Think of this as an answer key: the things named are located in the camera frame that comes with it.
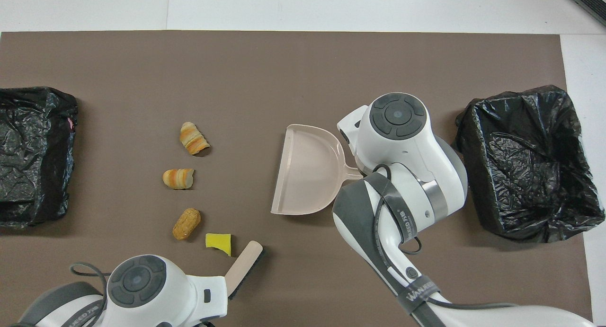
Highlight dark ribbed panel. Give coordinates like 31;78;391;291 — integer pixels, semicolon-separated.
564;0;606;27

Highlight small yellow sponge wedge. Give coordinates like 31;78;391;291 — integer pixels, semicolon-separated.
205;233;232;257

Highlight beige brush black bristles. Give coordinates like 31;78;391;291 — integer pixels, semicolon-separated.
223;240;264;299

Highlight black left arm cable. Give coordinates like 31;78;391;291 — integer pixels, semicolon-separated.
70;263;110;318

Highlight black bag lined bin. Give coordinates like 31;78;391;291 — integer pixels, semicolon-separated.
452;85;606;244

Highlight beige plastic dustpan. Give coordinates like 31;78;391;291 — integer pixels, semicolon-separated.
271;124;364;216

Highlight black bag bin pink tag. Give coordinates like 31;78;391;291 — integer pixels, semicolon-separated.
0;86;79;229

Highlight brown oval bread roll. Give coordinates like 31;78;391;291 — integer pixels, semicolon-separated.
172;208;202;240

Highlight striped croissant piece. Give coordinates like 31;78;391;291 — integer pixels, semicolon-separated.
162;168;196;190
179;122;210;156

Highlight brown table mat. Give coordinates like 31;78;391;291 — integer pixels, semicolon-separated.
0;31;594;327

